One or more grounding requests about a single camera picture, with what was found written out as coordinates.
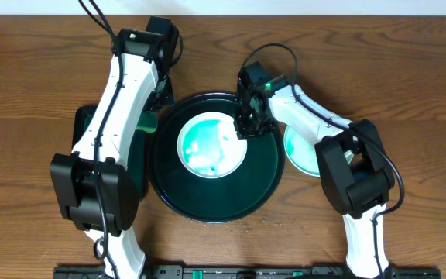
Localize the green sponge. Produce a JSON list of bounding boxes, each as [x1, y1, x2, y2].
[[136, 112, 158, 134]]

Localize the white plate top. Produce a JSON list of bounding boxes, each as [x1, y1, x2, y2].
[[176, 112, 248, 179]]

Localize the mint plate bottom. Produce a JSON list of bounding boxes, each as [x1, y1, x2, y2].
[[283, 125, 341, 165]]

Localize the mint plate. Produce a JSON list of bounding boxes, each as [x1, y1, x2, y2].
[[290, 162, 355, 178], [283, 125, 341, 165]]

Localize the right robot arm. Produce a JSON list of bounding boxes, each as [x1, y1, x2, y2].
[[234, 76, 403, 278]]

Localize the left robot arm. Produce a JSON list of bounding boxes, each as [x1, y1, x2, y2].
[[50, 27, 183, 278]]

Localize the rectangular black tray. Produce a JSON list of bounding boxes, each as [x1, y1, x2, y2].
[[72, 105, 146, 199]]

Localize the round black tray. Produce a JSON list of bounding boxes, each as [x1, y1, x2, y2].
[[147, 92, 285, 223]]

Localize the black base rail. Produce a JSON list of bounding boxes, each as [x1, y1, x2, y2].
[[53, 265, 441, 279]]

